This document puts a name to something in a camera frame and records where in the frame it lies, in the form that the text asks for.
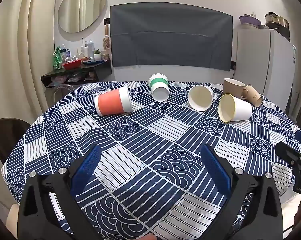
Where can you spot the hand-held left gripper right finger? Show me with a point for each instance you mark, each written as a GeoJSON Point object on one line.
{"type": "Point", "coordinates": [215, 166]}

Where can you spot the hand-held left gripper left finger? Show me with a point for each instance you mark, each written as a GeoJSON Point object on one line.
{"type": "Point", "coordinates": [86, 166]}

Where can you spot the white cup yellow rim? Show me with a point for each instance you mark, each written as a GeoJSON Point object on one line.
{"type": "Point", "coordinates": [240, 108]}

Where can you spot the orange banded white cup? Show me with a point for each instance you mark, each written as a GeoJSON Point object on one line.
{"type": "Point", "coordinates": [113, 102]}

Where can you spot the plain white cup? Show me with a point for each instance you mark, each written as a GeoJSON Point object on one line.
{"type": "Point", "coordinates": [200, 98]}

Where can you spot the green banded white cup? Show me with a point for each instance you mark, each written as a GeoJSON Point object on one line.
{"type": "Point", "coordinates": [158, 83]}

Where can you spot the person's left hand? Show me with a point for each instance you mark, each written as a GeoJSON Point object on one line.
{"type": "Point", "coordinates": [147, 237]}

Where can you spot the blue white patterned tablecloth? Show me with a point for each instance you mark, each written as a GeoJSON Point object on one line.
{"type": "Point", "coordinates": [165, 142]}

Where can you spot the small beige mug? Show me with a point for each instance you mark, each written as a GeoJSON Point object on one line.
{"type": "Point", "coordinates": [253, 95]}

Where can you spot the transparent chair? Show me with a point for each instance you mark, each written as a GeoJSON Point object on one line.
{"type": "Point", "coordinates": [63, 91]}

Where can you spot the large beige mug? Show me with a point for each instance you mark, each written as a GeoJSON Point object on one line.
{"type": "Point", "coordinates": [230, 87]}

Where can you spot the dark brown chair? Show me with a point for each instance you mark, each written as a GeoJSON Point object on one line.
{"type": "Point", "coordinates": [8, 132]}

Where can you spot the white refrigerator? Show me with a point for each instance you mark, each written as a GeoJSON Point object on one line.
{"type": "Point", "coordinates": [263, 62]}

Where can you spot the person's leg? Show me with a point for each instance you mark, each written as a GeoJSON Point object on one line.
{"type": "Point", "coordinates": [12, 222]}

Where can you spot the red bowl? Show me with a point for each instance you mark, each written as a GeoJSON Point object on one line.
{"type": "Point", "coordinates": [71, 64]}

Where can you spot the green plastic bottle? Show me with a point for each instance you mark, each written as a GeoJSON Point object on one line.
{"type": "Point", "coordinates": [56, 58]}

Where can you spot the small potted plant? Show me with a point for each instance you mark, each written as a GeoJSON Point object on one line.
{"type": "Point", "coordinates": [97, 55]}

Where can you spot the white bottle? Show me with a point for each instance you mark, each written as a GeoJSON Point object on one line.
{"type": "Point", "coordinates": [90, 50]}

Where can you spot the steel pot with lid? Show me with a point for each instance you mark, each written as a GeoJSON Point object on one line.
{"type": "Point", "coordinates": [276, 20]}

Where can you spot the wooden hairbrush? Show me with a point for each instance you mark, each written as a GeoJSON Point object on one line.
{"type": "Point", "coordinates": [106, 42]}

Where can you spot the beige curtain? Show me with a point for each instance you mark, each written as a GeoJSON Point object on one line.
{"type": "Point", "coordinates": [23, 55]}

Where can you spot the purple pot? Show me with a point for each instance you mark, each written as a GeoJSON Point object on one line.
{"type": "Point", "coordinates": [249, 21]}

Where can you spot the grey cloth cover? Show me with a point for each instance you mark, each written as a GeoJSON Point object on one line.
{"type": "Point", "coordinates": [170, 37]}

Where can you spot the black wall shelf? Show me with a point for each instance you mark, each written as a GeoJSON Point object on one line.
{"type": "Point", "coordinates": [100, 70]}

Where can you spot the oval wall mirror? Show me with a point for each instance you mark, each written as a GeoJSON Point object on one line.
{"type": "Point", "coordinates": [81, 7]}

